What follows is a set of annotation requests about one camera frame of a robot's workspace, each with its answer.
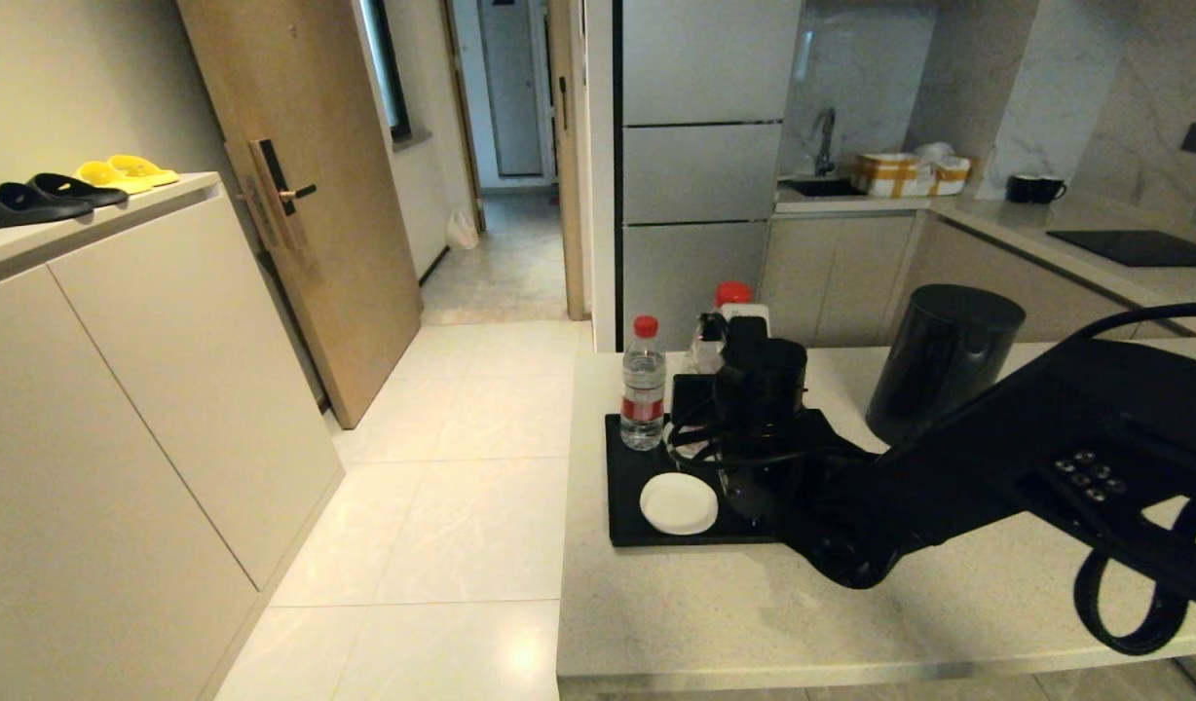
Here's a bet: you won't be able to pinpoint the clear water bottle red cap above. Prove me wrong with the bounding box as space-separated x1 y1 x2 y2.
691 281 755 377
619 315 668 452

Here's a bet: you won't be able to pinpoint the dark green electric kettle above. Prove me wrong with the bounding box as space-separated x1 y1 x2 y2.
866 283 1028 449

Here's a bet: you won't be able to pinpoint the white paper coaster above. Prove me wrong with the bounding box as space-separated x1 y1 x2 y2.
639 473 720 536
662 421 721 465

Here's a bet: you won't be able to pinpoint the beige kitchen base cabinets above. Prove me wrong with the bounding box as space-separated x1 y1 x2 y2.
759 209 1193 348

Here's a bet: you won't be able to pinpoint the black rectangular tray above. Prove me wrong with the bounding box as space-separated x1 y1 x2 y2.
604 409 883 548

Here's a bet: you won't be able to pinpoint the grey refrigerator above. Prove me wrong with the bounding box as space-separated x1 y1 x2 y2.
613 0 804 351

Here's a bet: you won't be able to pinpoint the dark kitchen sink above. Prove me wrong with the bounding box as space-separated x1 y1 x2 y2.
781 177 868 199

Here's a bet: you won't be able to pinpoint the chrome kitchen faucet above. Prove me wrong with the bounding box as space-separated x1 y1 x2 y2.
814 107 840 178

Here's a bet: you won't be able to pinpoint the large yellow checked basket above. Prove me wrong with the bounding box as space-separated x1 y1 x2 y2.
854 152 938 198

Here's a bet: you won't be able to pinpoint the small yellow checked basket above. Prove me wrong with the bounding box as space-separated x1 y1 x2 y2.
934 156 975 197

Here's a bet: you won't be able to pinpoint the pale hallway door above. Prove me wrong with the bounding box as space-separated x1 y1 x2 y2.
481 0 546 177

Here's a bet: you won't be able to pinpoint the black induction cooktop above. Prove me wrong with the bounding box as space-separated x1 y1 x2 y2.
1048 230 1196 269

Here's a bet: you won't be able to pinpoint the dark framed window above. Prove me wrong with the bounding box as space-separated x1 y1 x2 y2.
359 0 412 143

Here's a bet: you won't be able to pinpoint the light wooden door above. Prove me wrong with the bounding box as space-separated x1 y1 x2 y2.
176 0 425 430

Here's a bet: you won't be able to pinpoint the black and brass door lock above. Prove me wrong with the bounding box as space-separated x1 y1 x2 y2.
236 138 318 258

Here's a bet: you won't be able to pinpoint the yellow slipper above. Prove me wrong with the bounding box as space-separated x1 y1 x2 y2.
72 161 157 196
106 155 180 187

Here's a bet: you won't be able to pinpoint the beige shoe cabinet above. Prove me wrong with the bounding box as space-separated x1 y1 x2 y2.
0 173 346 701

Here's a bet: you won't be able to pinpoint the black slipper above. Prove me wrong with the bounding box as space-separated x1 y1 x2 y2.
28 173 130 208
0 182 94 233

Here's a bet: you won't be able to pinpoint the wooden door frame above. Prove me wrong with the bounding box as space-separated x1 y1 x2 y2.
547 0 590 321

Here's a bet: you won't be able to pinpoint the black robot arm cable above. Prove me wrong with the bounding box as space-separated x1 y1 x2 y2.
1073 302 1196 656

